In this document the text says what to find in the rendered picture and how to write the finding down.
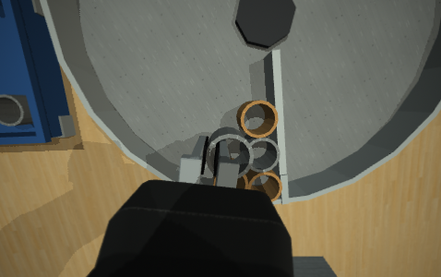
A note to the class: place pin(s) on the grey round turntable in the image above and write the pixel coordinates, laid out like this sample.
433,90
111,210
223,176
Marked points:
353,81

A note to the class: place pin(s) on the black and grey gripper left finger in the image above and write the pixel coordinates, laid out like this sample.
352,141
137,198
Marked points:
193,166

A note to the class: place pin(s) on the bronze bushing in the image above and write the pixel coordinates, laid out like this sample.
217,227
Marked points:
242,182
272,187
269,124

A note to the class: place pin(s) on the grey metal sleeve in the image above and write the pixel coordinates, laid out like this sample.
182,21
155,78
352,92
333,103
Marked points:
268,160
246,156
9,110

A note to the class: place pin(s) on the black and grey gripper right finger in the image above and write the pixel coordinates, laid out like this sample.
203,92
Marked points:
225,169

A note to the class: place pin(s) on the blue square tray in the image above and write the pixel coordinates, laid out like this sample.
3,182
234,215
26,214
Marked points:
28,58

